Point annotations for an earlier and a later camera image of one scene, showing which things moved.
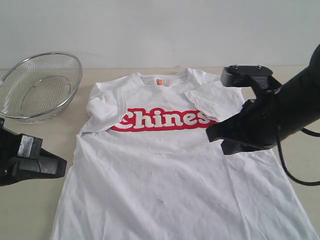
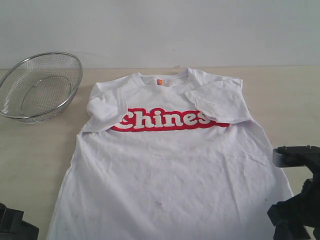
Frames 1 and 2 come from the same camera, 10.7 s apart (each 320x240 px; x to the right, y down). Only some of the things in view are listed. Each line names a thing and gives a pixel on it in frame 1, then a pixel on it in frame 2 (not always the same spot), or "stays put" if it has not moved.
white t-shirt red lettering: (145, 168) stays put
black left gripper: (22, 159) → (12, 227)
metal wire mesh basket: (40, 87) stays put
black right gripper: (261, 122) → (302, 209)
